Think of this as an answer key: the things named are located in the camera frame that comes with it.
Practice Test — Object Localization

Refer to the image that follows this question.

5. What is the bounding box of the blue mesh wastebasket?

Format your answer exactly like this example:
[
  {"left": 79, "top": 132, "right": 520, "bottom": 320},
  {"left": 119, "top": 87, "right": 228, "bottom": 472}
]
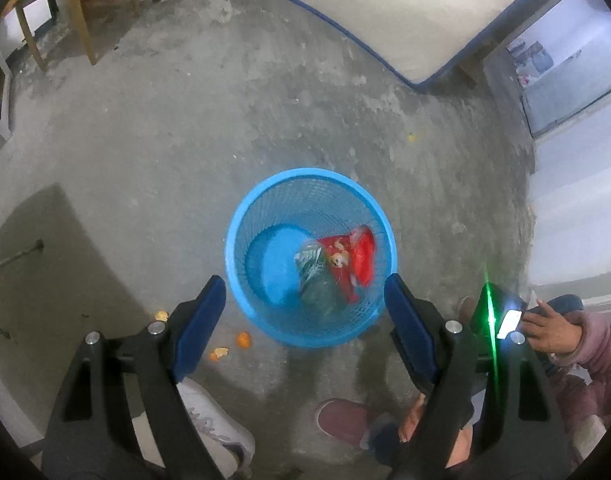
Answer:
[{"left": 224, "top": 168, "right": 399, "bottom": 349}]

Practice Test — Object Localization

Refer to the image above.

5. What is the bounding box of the red snack bag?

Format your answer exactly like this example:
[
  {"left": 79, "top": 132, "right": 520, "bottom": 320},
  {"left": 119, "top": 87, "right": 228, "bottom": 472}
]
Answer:
[{"left": 318, "top": 232, "right": 366, "bottom": 303}]

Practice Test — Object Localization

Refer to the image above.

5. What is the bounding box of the clear green plastic wrapper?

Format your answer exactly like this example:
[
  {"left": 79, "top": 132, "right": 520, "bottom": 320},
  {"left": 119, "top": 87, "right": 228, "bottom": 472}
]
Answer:
[{"left": 294, "top": 240, "right": 349, "bottom": 318}]

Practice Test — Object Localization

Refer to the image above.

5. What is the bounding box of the person's white shoe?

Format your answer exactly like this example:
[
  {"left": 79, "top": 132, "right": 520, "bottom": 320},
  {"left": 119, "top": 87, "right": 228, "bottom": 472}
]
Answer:
[{"left": 176, "top": 376, "right": 256, "bottom": 479}]

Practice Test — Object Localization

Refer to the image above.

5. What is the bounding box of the light wooden chair black seat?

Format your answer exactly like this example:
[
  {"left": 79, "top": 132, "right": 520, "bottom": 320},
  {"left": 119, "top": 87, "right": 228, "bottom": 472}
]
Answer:
[{"left": 12, "top": 0, "right": 142, "bottom": 72}]

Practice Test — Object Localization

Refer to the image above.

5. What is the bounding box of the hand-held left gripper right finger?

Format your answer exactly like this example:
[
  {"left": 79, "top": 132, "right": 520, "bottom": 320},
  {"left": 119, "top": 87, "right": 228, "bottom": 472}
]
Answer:
[{"left": 384, "top": 273, "right": 573, "bottom": 480}]

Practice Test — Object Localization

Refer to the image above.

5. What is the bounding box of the white mattress with blue edge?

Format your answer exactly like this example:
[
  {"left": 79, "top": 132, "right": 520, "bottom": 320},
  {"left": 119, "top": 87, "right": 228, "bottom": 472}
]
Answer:
[{"left": 212, "top": 0, "right": 556, "bottom": 92}]

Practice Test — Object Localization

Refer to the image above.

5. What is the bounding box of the glass door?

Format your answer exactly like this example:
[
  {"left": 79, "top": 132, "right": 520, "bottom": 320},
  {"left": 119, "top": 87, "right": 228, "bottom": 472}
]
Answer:
[{"left": 505, "top": 0, "right": 611, "bottom": 138}]

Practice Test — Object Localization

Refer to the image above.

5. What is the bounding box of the thin grey metal bar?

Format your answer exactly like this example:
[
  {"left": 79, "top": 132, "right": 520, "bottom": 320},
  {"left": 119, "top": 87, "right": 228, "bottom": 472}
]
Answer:
[{"left": 0, "top": 240, "right": 44, "bottom": 277}]

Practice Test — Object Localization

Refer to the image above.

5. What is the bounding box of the another person's forearm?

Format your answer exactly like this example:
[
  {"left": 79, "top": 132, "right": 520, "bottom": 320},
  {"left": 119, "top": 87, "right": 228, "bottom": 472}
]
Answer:
[{"left": 560, "top": 310, "right": 611, "bottom": 391}]

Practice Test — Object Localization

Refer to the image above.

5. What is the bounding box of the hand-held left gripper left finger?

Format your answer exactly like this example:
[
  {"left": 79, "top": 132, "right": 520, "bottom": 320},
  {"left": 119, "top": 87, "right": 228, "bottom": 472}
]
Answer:
[{"left": 42, "top": 275, "right": 227, "bottom": 480}]

